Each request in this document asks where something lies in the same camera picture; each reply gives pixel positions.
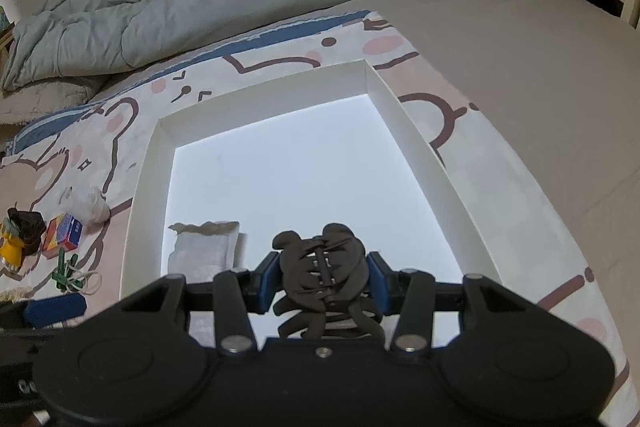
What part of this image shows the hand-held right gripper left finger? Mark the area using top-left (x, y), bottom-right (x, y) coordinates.
top-left (119, 253), bottom-right (281, 356)

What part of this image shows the small orange and blue box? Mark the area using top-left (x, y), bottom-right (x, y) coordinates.
top-left (42, 213), bottom-right (83, 254)

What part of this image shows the dark brown hair claw clip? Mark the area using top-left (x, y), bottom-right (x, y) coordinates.
top-left (271, 222), bottom-right (387, 342)

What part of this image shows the white cardboard box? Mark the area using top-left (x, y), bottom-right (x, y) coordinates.
top-left (119, 59), bottom-right (503, 350)

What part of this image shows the white plastic packet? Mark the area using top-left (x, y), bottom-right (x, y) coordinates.
top-left (167, 220), bottom-right (247, 282)

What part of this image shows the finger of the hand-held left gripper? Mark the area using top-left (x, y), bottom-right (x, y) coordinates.
top-left (0, 296), bottom-right (87, 333)

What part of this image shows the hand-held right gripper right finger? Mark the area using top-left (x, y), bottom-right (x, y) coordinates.
top-left (366, 252), bottom-right (543, 356)

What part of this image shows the yellow headlamp with black strap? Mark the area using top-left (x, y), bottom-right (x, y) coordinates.
top-left (0, 207), bottom-right (47, 274)

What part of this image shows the beige fleece blanket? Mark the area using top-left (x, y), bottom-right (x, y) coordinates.
top-left (0, 76), bottom-right (108, 125)

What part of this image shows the cartoon printed blanket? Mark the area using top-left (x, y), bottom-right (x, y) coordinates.
top-left (0, 9), bottom-right (632, 427)

